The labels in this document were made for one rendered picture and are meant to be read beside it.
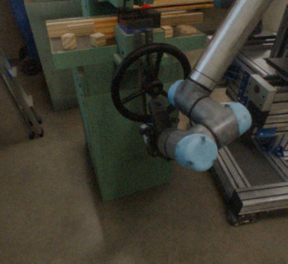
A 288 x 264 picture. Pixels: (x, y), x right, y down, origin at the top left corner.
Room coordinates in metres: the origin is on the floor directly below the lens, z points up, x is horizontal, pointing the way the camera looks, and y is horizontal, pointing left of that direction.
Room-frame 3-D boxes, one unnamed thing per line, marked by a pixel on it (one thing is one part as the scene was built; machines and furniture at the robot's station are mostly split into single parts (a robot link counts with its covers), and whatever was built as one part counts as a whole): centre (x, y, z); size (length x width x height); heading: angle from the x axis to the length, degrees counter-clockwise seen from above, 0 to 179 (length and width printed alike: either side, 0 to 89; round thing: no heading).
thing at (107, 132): (1.12, 0.13, 0.36); 0.58 x 0.45 x 0.71; 20
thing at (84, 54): (0.91, 0.04, 0.87); 0.61 x 0.30 x 0.06; 110
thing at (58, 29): (1.03, 0.09, 0.93); 0.60 x 0.02 x 0.05; 110
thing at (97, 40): (0.84, 0.16, 0.92); 0.04 x 0.04 x 0.03; 45
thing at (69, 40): (0.81, 0.26, 0.92); 0.04 x 0.03 x 0.04; 167
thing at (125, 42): (0.83, 0.01, 0.92); 0.15 x 0.13 x 0.09; 110
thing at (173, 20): (1.04, 0.01, 0.92); 0.60 x 0.02 x 0.04; 110
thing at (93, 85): (1.13, 0.13, 0.76); 0.57 x 0.45 x 0.09; 20
